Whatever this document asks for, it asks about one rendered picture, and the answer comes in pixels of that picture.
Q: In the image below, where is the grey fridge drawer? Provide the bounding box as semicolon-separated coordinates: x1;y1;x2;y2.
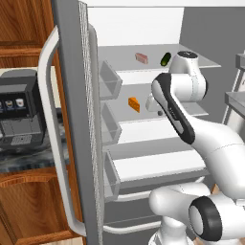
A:
110;148;211;193

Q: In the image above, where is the grey fridge door with bins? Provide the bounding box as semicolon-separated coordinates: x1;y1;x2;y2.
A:
221;49;245;139

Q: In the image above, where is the brown wooden wall cupboard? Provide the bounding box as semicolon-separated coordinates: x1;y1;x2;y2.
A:
0;0;60;69

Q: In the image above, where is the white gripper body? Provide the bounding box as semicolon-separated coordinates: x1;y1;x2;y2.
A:
145;94;160;113

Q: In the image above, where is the grey fridge door bin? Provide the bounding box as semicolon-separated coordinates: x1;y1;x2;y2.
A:
100;101;123;146
98;59;123;100
102;149;122;203

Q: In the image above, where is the pale grey freezer drawer handle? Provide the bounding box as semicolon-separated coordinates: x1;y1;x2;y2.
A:
102;219;163;235

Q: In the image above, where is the orange cheese wedge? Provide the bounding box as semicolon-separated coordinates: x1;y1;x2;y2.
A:
127;97;141;114

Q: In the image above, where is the brown wooden base cupboard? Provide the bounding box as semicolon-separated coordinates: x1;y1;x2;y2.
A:
0;166;86;245

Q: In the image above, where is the grey fridge shelf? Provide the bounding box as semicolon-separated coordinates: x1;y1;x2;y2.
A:
109;83;211;124
97;43;222;74

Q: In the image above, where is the grey fridge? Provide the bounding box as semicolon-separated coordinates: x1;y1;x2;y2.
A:
83;0;245;245

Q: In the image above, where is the pink steak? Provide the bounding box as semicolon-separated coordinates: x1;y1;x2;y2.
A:
134;52;149;65

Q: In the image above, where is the dark green cucumber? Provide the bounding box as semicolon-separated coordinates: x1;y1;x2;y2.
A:
159;52;172;67

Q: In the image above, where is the black coffee machine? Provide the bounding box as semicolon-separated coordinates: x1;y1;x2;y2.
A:
0;69;47;151

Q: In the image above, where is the pale grey fridge door handle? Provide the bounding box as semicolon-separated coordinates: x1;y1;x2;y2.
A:
36;25;87;238

